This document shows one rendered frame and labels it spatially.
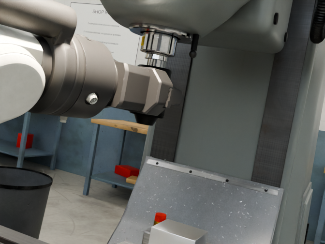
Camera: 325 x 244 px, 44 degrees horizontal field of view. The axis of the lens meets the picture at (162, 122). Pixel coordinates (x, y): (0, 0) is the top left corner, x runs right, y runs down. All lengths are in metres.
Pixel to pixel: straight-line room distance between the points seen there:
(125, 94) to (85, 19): 5.45
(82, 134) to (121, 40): 1.39
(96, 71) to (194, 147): 0.53
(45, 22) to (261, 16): 0.34
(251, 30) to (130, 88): 0.24
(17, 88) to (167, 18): 0.20
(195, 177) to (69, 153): 4.97
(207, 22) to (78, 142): 5.26
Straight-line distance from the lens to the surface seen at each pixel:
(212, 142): 0.89
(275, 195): 0.86
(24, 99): 0.36
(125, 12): 0.49
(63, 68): 0.39
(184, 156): 0.92
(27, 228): 2.47
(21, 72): 0.34
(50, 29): 0.38
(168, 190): 0.90
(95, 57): 0.42
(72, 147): 5.78
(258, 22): 0.62
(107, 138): 5.47
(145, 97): 0.47
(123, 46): 5.47
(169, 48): 0.52
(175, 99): 0.53
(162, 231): 0.52
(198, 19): 0.49
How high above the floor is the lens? 1.22
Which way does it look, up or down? 3 degrees down
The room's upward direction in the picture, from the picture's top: 10 degrees clockwise
